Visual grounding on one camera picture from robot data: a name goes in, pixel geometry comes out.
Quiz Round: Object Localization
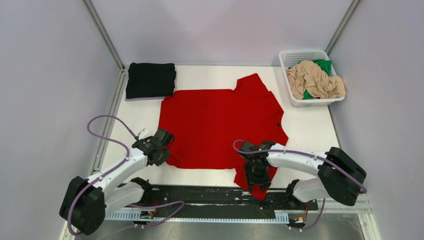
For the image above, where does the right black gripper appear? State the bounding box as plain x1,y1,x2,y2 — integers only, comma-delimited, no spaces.
244,161,271,193

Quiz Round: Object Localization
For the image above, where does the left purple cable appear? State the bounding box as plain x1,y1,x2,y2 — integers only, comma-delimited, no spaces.
67,114,186,237

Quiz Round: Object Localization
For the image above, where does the white slotted cable duct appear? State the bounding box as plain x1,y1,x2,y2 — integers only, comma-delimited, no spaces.
105,207,289,224

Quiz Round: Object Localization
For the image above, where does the green t-shirt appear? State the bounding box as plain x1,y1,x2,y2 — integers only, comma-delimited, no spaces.
303,59,332,100

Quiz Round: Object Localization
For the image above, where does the red t-shirt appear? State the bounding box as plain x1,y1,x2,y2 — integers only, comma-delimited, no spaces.
158,73,289,190

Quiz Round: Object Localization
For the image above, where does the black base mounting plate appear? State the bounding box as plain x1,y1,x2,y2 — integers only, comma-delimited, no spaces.
137,185,318,218

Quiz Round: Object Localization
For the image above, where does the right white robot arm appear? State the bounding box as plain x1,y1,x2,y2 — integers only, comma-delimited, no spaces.
233,139,368,209

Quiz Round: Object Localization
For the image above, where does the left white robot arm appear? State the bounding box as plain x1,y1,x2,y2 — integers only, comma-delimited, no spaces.
59,128,175,236

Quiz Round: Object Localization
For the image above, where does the aluminium frame post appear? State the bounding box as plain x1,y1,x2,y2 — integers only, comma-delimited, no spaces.
324,0,362,56
82,0,125,72

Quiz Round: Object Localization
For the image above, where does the beige t-shirt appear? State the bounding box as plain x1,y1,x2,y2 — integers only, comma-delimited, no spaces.
286,60,346,100

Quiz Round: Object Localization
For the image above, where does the left aluminium frame post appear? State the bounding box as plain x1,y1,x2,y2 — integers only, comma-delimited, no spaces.
82,0,125,72

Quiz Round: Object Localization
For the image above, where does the folded black t-shirt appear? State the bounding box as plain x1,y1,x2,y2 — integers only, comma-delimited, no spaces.
125,62,177,100

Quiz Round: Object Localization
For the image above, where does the white plastic laundry basket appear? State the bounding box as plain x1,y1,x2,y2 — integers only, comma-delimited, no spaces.
278,49,347,108

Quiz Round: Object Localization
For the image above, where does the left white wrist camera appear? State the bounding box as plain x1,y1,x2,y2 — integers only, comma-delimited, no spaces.
137,128,150,140

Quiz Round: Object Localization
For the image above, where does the right aluminium frame post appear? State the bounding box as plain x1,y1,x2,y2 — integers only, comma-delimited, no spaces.
324,0,362,56

